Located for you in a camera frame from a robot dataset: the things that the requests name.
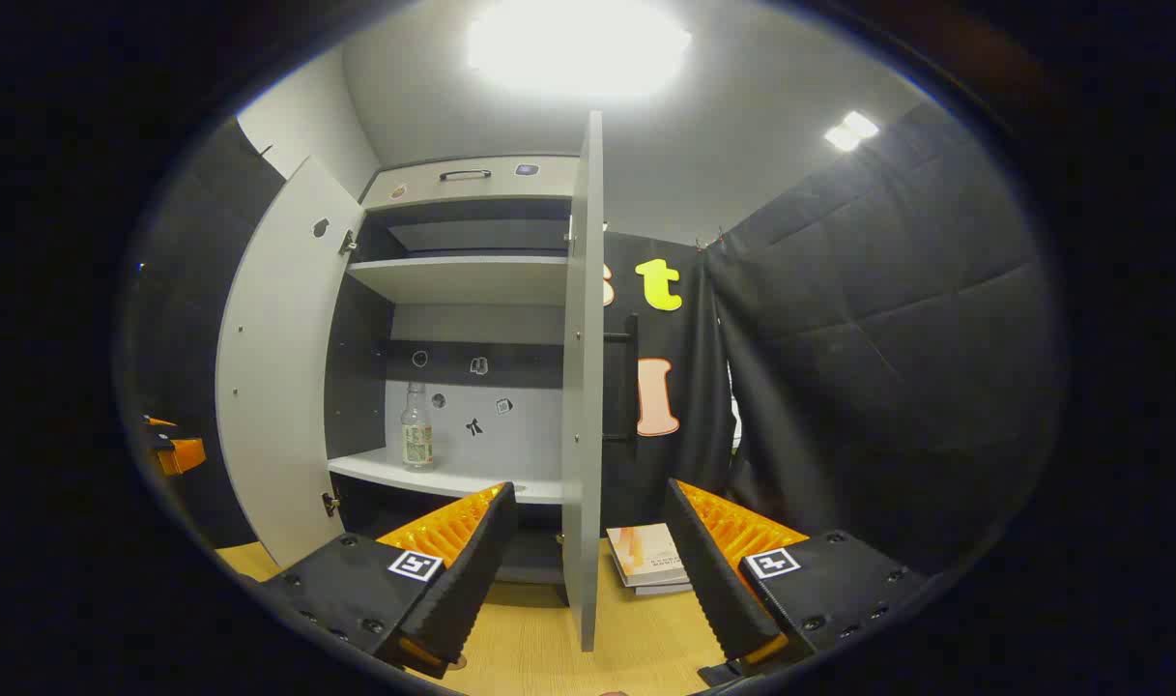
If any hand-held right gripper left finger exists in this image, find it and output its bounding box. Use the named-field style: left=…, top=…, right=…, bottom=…
left=259, top=481, right=519, bottom=680

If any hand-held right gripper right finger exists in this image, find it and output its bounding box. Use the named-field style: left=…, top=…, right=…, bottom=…
left=663, top=478, right=927, bottom=687

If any grey cabinet door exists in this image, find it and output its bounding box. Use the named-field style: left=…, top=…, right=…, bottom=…
left=560, top=109, right=606, bottom=653
left=215, top=157, right=366, bottom=569

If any clear glass bottle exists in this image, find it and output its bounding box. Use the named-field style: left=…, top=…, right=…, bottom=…
left=400, top=381, right=435, bottom=472

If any grey cabinet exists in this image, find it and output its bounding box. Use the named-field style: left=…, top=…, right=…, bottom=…
left=323, top=155, right=581, bottom=586

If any white orange book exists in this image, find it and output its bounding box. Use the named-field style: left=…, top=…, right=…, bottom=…
left=606, top=523, right=691, bottom=589

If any small ceiling light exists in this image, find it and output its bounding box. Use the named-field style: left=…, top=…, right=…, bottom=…
left=824, top=111, right=880, bottom=153

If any large ceiling light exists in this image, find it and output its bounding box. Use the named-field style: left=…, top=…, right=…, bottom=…
left=467, top=0, right=693, bottom=98

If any black door handle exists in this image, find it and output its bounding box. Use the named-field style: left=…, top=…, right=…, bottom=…
left=602, top=314, right=641, bottom=446

